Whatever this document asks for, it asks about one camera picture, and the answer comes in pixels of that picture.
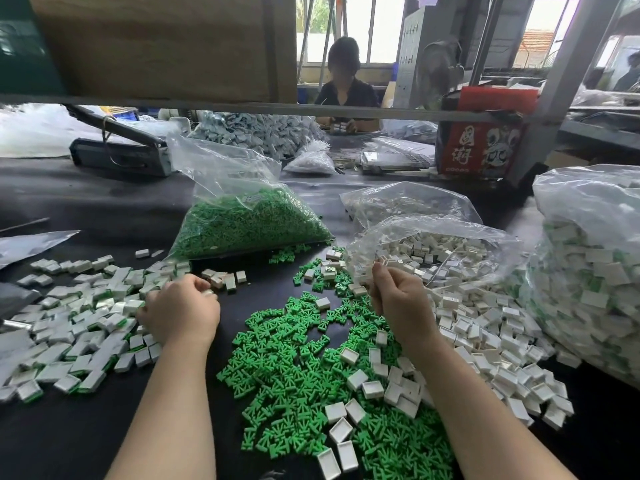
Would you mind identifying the person's right hand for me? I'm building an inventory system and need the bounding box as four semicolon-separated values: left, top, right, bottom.
369;262;442;348

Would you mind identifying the person's left hand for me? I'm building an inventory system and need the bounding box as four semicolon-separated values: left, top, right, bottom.
136;274;221;346

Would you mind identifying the person's left forearm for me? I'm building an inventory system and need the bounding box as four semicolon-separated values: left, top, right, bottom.
106;340;213;480

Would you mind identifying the person's right forearm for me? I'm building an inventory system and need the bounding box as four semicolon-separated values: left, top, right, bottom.
407;340;578;480

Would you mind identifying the open clear bag of boxes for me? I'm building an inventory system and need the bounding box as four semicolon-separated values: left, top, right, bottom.
345;215;524;301

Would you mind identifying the crumpled clear plastic bag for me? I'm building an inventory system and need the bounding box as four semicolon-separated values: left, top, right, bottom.
340;181;483;231

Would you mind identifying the clear bag of green clips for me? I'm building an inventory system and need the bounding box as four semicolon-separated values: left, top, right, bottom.
166;135;335;261

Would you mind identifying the stack of clear flat packets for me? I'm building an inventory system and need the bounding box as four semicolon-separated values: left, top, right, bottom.
360;137;437;174

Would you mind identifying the pile of green plastic clips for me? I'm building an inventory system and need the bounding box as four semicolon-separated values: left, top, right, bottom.
217;242;456;480

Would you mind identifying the pile of white-green assembled boxes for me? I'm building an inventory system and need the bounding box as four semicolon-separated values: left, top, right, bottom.
0;249;248;404

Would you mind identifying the pile of white plastic boxes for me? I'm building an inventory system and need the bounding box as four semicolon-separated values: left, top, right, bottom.
316;287;576;480

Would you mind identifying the small white filled bag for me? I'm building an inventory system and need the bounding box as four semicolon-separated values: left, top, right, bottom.
283;140;337;176

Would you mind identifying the grey bag sealing machine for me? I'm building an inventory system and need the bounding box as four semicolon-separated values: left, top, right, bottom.
67;105;174;177

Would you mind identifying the red printed cardboard box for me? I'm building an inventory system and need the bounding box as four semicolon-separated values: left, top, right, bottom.
435;86;540;179

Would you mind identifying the bag of white-blue parts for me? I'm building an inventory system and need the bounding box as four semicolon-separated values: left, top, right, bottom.
192;111;327;160

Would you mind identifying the flat clear plastic bag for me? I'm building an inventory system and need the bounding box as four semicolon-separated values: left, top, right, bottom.
0;230;81;270

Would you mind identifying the thin metal rod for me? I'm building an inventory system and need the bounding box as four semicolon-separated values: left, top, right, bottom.
0;217;51;235

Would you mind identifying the large bag of assembled boxes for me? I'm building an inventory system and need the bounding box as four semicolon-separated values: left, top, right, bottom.
520;165;640;389

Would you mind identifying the grey electric fan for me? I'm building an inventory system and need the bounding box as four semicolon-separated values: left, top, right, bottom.
417;40;466;99

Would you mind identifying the white plastic sheeting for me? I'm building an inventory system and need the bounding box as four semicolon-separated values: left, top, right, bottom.
0;104;126;159

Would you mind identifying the white metal cabinet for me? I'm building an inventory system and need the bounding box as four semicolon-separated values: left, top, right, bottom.
392;5;442;110

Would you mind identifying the brown wooden board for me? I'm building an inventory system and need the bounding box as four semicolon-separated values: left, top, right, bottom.
27;0;299;103

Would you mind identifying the dark green panel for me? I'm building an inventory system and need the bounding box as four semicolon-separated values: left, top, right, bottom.
0;0;67;96

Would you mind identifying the grey metal shelf frame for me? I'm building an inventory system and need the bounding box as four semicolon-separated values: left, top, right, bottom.
0;0;626;188

